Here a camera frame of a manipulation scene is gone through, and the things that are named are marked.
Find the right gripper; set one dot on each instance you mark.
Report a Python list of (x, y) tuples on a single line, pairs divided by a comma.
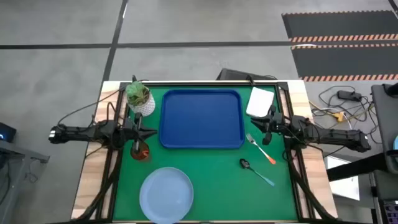
[(273, 123)]

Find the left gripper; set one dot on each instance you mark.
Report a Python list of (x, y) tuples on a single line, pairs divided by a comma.
[(133, 132)]

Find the red translucent cup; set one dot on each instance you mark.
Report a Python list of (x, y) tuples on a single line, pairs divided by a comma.
[(143, 154)]

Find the light blue plate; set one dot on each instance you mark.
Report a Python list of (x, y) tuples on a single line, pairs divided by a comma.
[(166, 196)]

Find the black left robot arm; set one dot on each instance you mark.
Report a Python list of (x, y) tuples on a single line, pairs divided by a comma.
[(81, 133)]

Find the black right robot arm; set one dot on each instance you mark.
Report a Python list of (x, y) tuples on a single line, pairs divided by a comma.
[(335, 137)]

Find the blue plastic tray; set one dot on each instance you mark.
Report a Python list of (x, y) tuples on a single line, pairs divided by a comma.
[(202, 118)]

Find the succulent in white pot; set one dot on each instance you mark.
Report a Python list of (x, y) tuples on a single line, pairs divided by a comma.
[(140, 98)]

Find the black monitor behind table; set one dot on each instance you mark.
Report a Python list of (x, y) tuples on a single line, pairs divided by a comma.
[(233, 75)]

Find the green table mat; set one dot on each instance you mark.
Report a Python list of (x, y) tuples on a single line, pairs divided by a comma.
[(217, 186)]

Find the yellow plug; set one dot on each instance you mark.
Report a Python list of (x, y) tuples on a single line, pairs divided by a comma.
[(339, 116)]

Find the black power adapter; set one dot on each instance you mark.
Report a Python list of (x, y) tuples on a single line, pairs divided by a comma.
[(349, 95)]

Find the white paper sheet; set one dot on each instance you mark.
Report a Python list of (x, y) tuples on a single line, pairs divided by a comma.
[(343, 186)]

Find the black floor mat orange stripes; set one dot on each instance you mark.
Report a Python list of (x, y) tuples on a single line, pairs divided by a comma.
[(339, 23), (345, 60)]

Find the black cart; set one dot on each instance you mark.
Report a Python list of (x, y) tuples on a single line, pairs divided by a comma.
[(387, 124)]

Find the grey side desk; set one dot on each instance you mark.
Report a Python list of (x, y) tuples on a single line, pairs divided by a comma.
[(18, 152)]

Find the black device with blue light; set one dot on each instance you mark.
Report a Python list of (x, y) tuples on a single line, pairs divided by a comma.
[(6, 132)]

